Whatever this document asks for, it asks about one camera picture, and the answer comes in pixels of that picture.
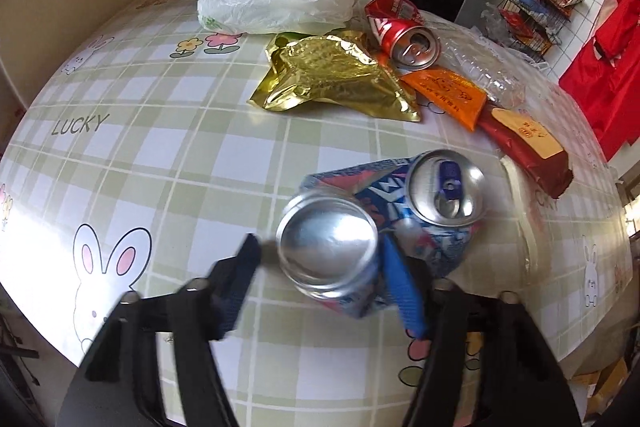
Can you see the brown snack packet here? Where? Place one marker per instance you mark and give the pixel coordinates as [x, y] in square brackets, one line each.
[530, 152]

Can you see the orange snack packet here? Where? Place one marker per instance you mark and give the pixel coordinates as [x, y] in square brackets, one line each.
[445, 94]

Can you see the crushed blue drink can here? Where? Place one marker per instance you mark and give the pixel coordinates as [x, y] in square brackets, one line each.
[380, 202]

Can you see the cardboard box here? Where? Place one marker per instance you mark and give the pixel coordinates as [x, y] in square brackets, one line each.
[607, 379]

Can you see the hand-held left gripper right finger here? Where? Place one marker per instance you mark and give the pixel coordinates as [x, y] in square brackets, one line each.
[405, 297]

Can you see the crushed red drink can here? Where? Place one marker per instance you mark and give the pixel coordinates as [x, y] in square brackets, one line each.
[390, 24]

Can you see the clear plastic food container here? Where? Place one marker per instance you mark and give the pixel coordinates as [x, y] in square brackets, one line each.
[480, 67]

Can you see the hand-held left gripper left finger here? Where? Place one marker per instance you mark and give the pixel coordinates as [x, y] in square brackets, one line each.
[235, 287]

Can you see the red apron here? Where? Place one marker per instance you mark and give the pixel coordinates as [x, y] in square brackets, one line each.
[610, 72]

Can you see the gold foil bag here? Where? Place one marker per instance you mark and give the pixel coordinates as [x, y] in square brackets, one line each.
[330, 77]

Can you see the grey plastic bag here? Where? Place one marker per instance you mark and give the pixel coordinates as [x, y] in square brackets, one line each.
[492, 19]

